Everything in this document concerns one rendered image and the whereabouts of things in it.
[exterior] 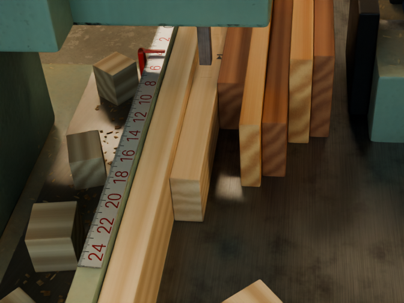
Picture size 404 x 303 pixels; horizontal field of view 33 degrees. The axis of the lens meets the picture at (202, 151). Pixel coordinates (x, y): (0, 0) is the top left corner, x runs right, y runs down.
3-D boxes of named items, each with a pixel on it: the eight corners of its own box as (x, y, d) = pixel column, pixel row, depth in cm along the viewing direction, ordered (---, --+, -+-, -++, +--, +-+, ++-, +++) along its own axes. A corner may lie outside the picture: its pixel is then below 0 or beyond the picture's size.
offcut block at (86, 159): (108, 184, 65) (103, 157, 62) (75, 190, 64) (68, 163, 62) (103, 156, 68) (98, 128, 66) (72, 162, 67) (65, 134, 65)
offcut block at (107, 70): (121, 81, 78) (115, 50, 75) (140, 91, 76) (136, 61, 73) (97, 95, 76) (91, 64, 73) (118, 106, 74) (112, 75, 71)
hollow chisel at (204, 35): (211, 65, 52) (207, 6, 49) (199, 65, 52) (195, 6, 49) (212, 59, 53) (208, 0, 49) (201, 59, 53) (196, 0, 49)
